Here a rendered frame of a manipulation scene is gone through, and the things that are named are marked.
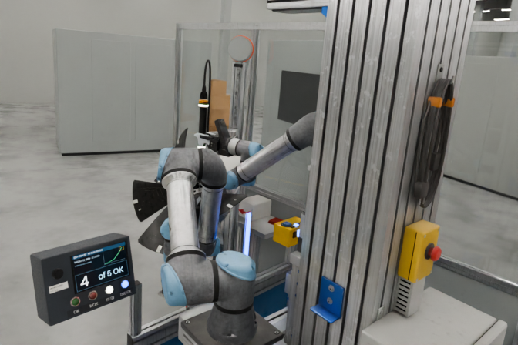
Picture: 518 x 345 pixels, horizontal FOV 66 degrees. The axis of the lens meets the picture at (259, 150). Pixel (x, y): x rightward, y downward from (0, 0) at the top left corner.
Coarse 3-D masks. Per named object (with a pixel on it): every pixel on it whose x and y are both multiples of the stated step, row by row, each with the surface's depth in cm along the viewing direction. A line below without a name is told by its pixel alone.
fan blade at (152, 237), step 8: (160, 216) 192; (168, 216) 192; (152, 224) 190; (160, 224) 190; (144, 232) 189; (152, 232) 189; (144, 240) 187; (152, 240) 187; (160, 240) 187; (152, 248) 186
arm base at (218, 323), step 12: (216, 312) 116; (228, 312) 114; (240, 312) 114; (252, 312) 118; (216, 324) 115; (228, 324) 114; (240, 324) 114; (252, 324) 117; (216, 336) 115; (228, 336) 113; (240, 336) 114; (252, 336) 117
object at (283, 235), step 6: (294, 216) 202; (282, 222) 194; (294, 222) 196; (276, 228) 192; (282, 228) 189; (288, 228) 188; (294, 228) 188; (276, 234) 192; (282, 234) 189; (288, 234) 186; (276, 240) 192; (282, 240) 190; (288, 240) 187; (294, 240) 190; (288, 246) 188
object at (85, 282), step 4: (88, 272) 118; (76, 276) 115; (80, 276) 116; (84, 276) 117; (88, 276) 118; (92, 276) 119; (76, 280) 115; (80, 280) 116; (84, 280) 117; (88, 280) 118; (92, 280) 119; (76, 284) 115; (80, 284) 116; (84, 284) 117; (88, 284) 118; (92, 284) 118; (76, 288) 115; (80, 288) 116; (84, 288) 117; (88, 288) 118
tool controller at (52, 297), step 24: (96, 240) 125; (120, 240) 125; (48, 264) 110; (72, 264) 115; (96, 264) 120; (120, 264) 125; (48, 288) 110; (72, 288) 115; (96, 288) 119; (120, 288) 125; (48, 312) 110; (72, 312) 114
